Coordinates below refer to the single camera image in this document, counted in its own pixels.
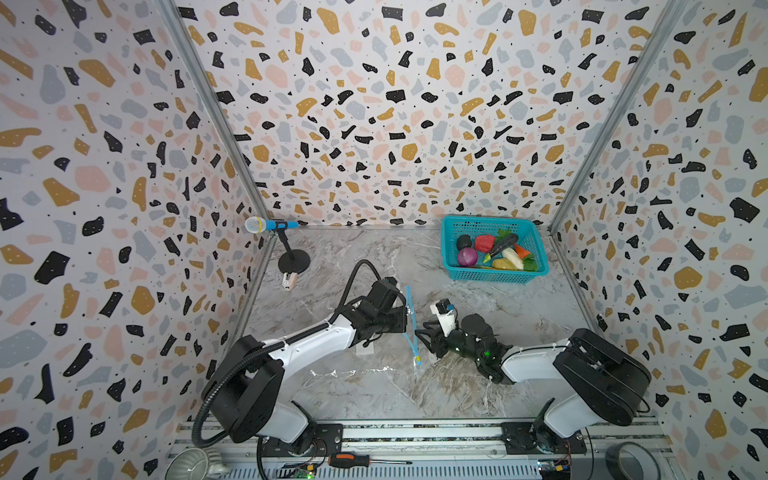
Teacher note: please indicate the green lettuce toy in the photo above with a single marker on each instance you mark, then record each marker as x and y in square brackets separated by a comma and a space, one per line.
[530, 264]

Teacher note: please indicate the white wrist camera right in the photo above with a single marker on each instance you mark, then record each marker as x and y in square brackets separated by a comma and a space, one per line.
[446, 315]

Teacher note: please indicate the dark avocado toy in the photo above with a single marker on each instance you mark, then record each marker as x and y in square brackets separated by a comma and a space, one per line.
[464, 242]

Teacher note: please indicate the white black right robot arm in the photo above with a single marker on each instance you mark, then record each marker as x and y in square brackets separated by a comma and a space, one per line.
[606, 384]

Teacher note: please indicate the dark eggplant toy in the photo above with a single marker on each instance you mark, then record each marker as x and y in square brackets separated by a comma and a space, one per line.
[507, 241]

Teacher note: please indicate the teal plastic basket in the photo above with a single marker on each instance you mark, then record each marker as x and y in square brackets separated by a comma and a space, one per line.
[528, 237]

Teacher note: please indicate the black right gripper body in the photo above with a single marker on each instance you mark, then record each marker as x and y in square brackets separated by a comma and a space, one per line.
[441, 341]

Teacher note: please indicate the black microphone stand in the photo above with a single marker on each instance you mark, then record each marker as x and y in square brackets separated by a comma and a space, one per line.
[293, 261]

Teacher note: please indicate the clear zip top bag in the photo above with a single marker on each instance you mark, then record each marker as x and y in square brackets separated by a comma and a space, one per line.
[383, 381]

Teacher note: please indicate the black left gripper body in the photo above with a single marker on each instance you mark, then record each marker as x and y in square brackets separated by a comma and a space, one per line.
[393, 321]

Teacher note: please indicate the blue microphone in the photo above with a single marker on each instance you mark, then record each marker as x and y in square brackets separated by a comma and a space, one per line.
[257, 225]

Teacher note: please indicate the grey tape roll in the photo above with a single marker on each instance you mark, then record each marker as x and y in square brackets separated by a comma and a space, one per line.
[631, 461]

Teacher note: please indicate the orange handle screwdriver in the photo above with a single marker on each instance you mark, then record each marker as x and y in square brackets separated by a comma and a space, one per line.
[348, 460]

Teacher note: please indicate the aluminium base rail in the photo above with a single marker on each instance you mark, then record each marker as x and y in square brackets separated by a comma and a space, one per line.
[445, 449]

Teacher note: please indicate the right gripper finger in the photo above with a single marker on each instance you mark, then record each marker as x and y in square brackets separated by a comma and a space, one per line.
[429, 330]
[433, 348]

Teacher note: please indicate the white radish toy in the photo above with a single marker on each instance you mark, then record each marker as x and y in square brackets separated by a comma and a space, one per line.
[513, 258]

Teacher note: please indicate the pink white small device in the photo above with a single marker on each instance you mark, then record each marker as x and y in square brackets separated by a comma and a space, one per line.
[289, 280]

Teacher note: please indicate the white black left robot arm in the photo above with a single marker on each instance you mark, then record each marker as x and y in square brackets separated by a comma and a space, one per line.
[242, 399]

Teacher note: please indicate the orange carrot toy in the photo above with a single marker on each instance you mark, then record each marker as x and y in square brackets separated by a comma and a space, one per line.
[522, 252]

